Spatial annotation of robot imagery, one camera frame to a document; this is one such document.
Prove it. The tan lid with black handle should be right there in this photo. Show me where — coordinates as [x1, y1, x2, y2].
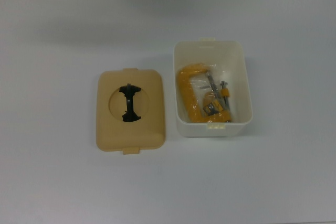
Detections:
[95, 67, 166, 156]

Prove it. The white plastic tool case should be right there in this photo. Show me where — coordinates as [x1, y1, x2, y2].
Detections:
[173, 36, 253, 138]

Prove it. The yellow C-clamp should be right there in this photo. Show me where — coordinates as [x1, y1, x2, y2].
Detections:
[176, 62, 233, 124]

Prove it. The clear plastic bag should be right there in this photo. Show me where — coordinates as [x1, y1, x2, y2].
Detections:
[177, 62, 238, 124]

